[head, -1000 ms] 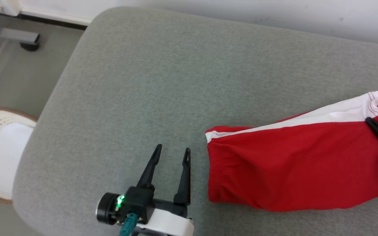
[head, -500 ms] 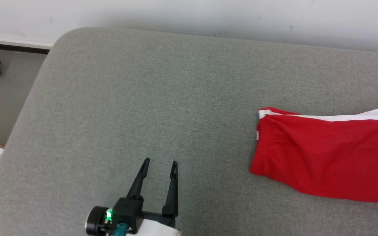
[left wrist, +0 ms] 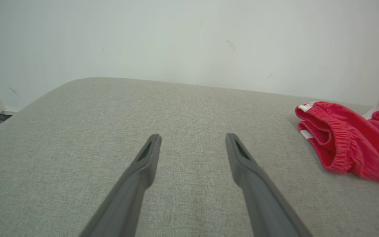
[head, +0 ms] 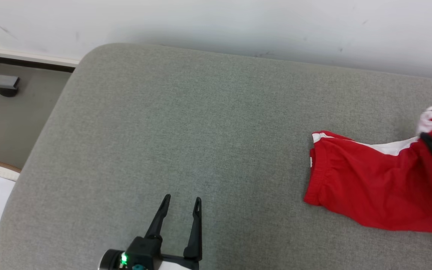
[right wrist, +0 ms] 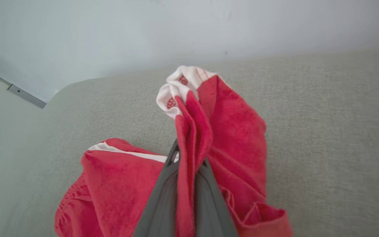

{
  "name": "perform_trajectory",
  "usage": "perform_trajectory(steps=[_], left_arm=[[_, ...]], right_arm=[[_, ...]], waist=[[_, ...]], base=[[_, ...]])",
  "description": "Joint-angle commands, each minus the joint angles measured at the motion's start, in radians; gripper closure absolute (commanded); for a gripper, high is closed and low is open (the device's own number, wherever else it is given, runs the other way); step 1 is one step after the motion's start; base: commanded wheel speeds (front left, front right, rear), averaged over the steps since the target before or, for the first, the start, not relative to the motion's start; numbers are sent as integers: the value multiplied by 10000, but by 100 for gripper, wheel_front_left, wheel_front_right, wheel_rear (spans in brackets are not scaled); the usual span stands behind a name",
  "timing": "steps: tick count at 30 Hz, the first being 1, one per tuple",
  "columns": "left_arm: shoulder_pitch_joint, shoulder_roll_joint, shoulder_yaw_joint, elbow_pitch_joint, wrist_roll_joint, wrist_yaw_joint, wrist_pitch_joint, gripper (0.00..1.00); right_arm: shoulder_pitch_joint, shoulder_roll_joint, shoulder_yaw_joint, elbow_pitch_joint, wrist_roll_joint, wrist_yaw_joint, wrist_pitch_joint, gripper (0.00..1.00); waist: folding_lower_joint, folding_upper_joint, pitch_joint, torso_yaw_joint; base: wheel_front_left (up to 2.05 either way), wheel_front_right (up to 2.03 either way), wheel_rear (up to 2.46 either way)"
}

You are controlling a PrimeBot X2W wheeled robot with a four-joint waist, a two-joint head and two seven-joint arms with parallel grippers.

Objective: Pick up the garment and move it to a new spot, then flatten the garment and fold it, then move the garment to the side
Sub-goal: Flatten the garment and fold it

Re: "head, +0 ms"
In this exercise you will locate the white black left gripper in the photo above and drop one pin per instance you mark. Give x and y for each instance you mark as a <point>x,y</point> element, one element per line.
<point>180,263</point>

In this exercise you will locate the red shorts with white stripes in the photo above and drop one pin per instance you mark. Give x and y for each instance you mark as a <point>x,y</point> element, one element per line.
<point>369,187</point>

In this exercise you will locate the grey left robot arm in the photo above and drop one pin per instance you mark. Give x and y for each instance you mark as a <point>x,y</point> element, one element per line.
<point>111,260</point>

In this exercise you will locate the grey fabric sofa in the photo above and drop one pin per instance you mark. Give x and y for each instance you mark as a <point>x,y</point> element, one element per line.
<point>201,131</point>

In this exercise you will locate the white and black baseboard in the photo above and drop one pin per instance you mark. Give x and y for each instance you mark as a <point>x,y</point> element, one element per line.
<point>32,60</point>

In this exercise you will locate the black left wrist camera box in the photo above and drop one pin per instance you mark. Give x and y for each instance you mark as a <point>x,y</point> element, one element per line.
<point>144,253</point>

